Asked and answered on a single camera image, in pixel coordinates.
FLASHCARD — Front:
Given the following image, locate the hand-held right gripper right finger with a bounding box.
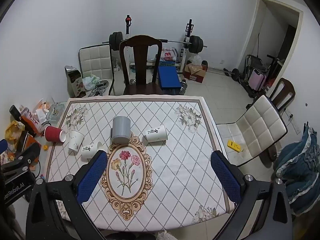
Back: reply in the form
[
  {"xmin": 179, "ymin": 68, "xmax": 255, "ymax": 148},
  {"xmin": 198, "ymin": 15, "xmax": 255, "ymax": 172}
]
[{"xmin": 211, "ymin": 151, "xmax": 293, "ymax": 240}]

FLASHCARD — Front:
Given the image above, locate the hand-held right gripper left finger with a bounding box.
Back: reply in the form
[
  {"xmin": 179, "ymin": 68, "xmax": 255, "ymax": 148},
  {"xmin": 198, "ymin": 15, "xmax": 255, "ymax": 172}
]
[{"xmin": 25, "ymin": 149, "xmax": 108, "ymax": 240}]

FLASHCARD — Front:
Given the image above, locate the white paper cup black print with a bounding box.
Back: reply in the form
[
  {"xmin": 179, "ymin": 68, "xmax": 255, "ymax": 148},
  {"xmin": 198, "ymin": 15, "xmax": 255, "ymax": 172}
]
[
  {"xmin": 142, "ymin": 124, "xmax": 167, "ymax": 142},
  {"xmin": 81, "ymin": 141, "xmax": 103, "ymax": 159}
]

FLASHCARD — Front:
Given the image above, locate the red ribbed paper cup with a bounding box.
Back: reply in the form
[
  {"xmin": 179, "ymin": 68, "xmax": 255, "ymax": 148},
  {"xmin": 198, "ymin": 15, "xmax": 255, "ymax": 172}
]
[{"xmin": 44, "ymin": 125, "xmax": 67, "ymax": 143}]

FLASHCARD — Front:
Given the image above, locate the grey plastic cup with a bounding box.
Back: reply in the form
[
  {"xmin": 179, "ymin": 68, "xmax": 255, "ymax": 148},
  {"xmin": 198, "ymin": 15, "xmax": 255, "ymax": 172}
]
[{"xmin": 111, "ymin": 116, "xmax": 132, "ymax": 144}]

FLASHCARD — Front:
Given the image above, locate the orange box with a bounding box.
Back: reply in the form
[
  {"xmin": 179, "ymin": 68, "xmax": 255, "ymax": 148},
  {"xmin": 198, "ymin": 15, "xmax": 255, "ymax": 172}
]
[{"xmin": 16, "ymin": 131, "xmax": 42, "ymax": 153}]

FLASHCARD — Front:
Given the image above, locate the yellow plastic bag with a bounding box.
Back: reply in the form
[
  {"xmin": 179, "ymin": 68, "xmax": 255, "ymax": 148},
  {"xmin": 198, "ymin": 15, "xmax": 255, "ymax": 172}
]
[{"xmin": 5, "ymin": 121, "xmax": 25, "ymax": 141}]

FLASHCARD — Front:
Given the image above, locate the yellow tool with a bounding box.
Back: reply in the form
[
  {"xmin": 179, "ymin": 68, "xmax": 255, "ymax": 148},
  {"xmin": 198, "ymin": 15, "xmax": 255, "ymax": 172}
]
[{"xmin": 227, "ymin": 141, "xmax": 242, "ymax": 152}]

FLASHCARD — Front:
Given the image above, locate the orange snack packet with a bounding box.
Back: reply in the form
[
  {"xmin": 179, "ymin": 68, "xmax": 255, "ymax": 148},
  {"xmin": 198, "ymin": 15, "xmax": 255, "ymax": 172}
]
[{"xmin": 20, "ymin": 107, "xmax": 42, "ymax": 137}]

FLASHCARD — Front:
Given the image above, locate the crumpled white paper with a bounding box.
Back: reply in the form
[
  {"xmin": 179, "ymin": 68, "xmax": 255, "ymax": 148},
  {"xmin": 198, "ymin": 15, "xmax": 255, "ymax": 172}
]
[{"xmin": 36, "ymin": 108, "xmax": 48, "ymax": 123}]

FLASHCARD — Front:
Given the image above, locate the glass ashtray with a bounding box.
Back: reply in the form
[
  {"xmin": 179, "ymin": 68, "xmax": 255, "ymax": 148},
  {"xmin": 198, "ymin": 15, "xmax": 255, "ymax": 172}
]
[{"xmin": 47, "ymin": 102, "xmax": 64, "ymax": 122}]

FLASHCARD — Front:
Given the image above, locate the white padded chair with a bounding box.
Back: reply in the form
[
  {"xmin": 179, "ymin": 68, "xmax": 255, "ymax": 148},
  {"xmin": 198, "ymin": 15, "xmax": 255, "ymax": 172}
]
[
  {"xmin": 79, "ymin": 44, "xmax": 116, "ymax": 97},
  {"xmin": 216, "ymin": 95, "xmax": 288, "ymax": 168}
]

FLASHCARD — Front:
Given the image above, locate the floral diamond pattern tablecloth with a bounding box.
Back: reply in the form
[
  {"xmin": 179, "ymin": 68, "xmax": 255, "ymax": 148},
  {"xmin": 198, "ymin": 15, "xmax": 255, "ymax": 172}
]
[{"xmin": 45, "ymin": 95, "xmax": 237, "ymax": 232}]

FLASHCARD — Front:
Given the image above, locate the blue ruffled cloth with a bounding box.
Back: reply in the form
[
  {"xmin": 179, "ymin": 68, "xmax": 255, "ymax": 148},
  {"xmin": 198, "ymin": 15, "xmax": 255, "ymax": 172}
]
[{"xmin": 274, "ymin": 122, "xmax": 320, "ymax": 217}]

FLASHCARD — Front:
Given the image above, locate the brown gift box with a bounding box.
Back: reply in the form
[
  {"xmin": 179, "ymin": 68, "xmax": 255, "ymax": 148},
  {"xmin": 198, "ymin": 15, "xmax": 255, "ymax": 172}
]
[{"xmin": 65, "ymin": 66, "xmax": 88, "ymax": 98}]

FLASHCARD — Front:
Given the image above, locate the green white plastic bag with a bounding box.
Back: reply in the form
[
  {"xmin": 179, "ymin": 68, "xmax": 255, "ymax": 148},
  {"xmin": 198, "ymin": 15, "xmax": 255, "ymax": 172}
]
[{"xmin": 82, "ymin": 74, "xmax": 100, "ymax": 90}]

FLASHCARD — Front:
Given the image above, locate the pink suitcase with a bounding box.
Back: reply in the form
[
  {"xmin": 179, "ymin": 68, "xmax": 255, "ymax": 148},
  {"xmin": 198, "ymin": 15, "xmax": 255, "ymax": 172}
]
[{"xmin": 250, "ymin": 69, "xmax": 267, "ymax": 92}]

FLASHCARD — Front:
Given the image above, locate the black dumbbell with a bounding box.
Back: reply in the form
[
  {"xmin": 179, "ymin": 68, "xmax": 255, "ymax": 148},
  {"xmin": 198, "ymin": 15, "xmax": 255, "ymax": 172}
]
[{"xmin": 223, "ymin": 67, "xmax": 242, "ymax": 82}]

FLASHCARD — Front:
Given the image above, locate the cardboard box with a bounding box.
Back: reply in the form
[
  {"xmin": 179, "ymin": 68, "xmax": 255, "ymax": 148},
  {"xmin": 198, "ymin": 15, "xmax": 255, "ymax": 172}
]
[{"xmin": 184, "ymin": 62, "xmax": 208, "ymax": 83}]

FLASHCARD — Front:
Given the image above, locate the dark wooden chair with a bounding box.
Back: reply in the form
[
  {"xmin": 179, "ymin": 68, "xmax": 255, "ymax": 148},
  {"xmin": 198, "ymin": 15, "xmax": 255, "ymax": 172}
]
[
  {"xmin": 266, "ymin": 78, "xmax": 296, "ymax": 117},
  {"xmin": 119, "ymin": 35, "xmax": 163, "ymax": 96}
]

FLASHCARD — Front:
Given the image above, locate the blue bench pad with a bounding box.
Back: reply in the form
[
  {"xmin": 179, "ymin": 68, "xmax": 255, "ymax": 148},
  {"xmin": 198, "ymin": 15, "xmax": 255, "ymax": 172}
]
[{"xmin": 157, "ymin": 66, "xmax": 181, "ymax": 90}]

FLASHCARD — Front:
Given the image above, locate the clear plastic bag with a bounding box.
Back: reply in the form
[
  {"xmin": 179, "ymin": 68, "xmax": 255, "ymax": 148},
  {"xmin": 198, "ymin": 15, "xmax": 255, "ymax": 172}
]
[{"xmin": 188, "ymin": 54, "xmax": 202, "ymax": 67}]

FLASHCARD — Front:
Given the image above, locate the red white plastic bag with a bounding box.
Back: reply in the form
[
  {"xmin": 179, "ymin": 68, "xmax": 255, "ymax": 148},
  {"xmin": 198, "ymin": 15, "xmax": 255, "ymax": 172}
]
[{"xmin": 160, "ymin": 47, "xmax": 178, "ymax": 62}]

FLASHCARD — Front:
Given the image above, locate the black barbell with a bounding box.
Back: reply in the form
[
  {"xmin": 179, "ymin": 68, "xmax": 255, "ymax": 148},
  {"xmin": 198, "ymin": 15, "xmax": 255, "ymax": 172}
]
[{"xmin": 102, "ymin": 31, "xmax": 208, "ymax": 54}]

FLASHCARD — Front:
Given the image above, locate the white weight rack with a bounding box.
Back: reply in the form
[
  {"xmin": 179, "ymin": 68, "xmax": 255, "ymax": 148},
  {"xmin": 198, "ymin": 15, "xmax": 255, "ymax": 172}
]
[{"xmin": 122, "ymin": 15, "xmax": 196, "ymax": 73}]

